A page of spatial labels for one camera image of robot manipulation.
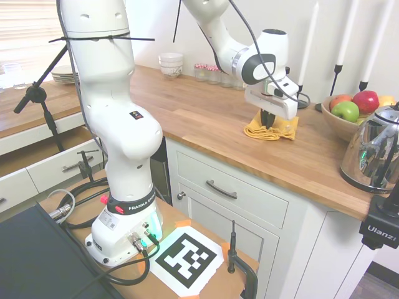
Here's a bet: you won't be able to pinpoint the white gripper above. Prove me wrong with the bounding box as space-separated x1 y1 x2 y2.
244 87 299 130

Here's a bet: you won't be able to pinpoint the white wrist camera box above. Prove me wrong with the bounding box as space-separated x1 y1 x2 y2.
266 76 302 98

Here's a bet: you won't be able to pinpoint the thick black base cable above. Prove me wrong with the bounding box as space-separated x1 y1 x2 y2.
60 179 110 230

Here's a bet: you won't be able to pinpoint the metal side drawer handle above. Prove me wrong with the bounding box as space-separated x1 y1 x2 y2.
61 155 94 173

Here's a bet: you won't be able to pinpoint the grey connector cable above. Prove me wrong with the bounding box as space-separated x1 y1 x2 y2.
46 189 76 221

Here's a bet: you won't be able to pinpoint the shiny steel electric kettle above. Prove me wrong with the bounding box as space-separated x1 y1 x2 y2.
339 104 399 191

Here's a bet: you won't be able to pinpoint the stack of white bowls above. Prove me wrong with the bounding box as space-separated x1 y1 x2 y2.
158 52 184 78

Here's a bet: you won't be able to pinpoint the large black bar clamp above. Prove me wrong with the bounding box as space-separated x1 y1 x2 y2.
226 219 259 299

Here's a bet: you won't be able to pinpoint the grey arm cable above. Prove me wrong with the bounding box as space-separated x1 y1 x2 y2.
55 0 105 156

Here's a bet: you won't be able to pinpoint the black controller box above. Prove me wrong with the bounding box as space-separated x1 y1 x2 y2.
0 202 125 299

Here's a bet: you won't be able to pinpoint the white side cabinet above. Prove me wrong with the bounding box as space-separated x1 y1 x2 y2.
0 112 108 216

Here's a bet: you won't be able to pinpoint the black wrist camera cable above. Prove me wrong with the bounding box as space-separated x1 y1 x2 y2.
229 0 311 108

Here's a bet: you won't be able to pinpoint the orange fruit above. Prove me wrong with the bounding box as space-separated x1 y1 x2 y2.
329 94 353 110

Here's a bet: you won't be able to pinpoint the wooden fruit bowl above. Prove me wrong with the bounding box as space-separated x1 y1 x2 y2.
320 95 369 143

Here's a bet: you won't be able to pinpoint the thin black base cable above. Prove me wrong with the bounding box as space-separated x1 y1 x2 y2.
93 239 161 287

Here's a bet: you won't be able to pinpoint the black boom stand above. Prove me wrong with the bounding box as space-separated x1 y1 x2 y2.
13 45 69 153

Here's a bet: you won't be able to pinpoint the small black clamp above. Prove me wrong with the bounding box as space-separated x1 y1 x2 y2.
77 150 94 183

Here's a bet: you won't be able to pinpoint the white taper candle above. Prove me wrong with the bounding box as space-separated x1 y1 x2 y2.
337 0 359 66
361 0 396 83
297 0 320 87

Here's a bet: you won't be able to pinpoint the black Ulanzi clamp mount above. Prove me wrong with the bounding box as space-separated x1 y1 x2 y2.
358 192 399 250

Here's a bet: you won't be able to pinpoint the yellow cloth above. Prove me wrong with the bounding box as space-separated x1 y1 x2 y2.
243 110 299 141

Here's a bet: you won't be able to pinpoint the white kitchen cabinet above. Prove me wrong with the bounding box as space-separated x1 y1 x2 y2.
165 136 384 299

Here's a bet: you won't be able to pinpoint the white window blinds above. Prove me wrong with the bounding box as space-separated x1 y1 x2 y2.
0 0 68 68

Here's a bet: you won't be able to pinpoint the green apple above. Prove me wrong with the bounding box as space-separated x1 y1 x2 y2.
330 101 360 123

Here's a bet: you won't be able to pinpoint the red apple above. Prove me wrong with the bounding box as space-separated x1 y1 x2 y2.
352 90 380 115

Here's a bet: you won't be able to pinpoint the stack of white plates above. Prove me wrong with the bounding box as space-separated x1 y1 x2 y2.
51 64 80 84

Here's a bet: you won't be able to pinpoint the black white fiducial marker sheet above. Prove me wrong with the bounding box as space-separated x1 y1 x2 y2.
149 226 224 295

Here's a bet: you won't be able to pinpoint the yellow lemon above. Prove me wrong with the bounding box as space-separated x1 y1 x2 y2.
377 95 397 108

